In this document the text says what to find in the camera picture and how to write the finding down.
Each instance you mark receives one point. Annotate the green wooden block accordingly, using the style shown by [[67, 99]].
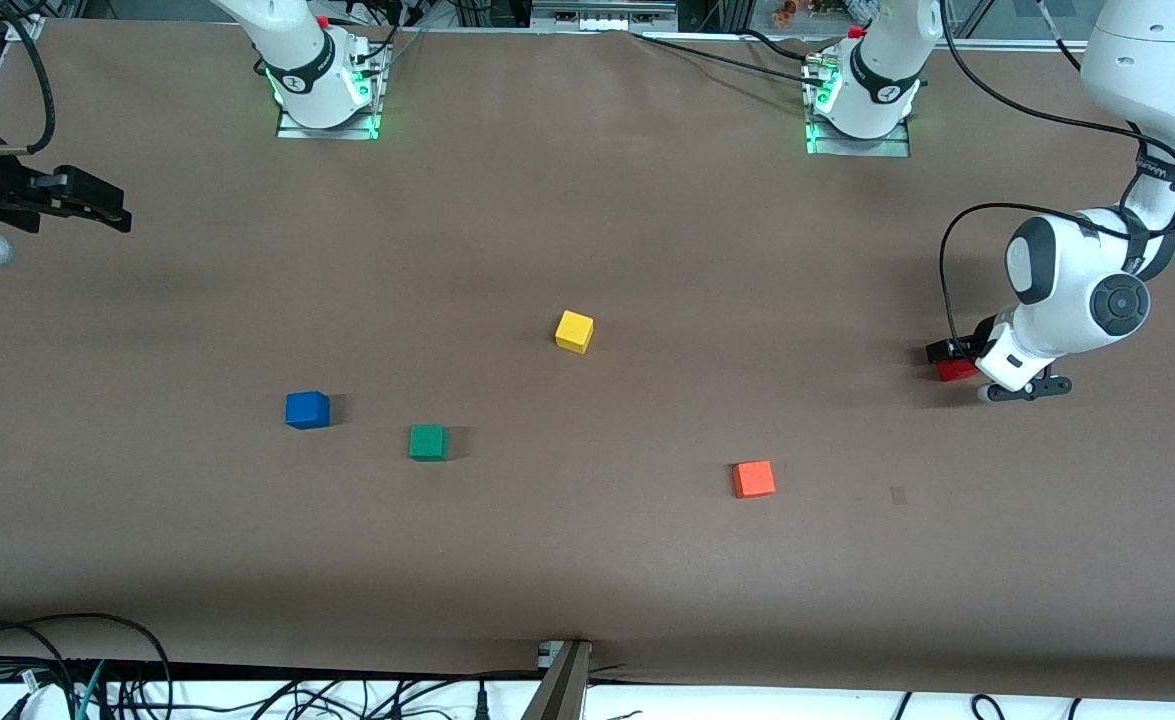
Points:
[[428, 443]]

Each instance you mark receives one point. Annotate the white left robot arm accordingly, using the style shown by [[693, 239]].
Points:
[[1147, 60]]

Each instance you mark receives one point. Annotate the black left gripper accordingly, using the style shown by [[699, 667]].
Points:
[[978, 337]]

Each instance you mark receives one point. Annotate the blue wooden block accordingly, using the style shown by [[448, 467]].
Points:
[[307, 410]]

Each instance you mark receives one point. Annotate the grey power strip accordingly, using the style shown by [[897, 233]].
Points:
[[602, 14]]

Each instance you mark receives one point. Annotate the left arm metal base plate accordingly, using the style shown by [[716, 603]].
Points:
[[862, 147]]

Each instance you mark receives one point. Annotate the red wooden block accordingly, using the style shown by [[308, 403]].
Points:
[[957, 371]]

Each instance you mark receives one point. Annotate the aluminium profile bar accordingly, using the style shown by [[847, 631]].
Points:
[[559, 685]]

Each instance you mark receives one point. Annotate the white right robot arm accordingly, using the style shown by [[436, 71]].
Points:
[[297, 60]]

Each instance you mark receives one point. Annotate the aluminium corner bracket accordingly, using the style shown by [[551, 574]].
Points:
[[25, 27]]

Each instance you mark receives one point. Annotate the yellow wooden block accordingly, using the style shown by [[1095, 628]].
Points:
[[574, 331]]

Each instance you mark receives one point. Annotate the orange wooden block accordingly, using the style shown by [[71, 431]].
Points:
[[753, 480]]

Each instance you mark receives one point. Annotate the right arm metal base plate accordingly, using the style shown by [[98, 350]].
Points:
[[327, 133]]

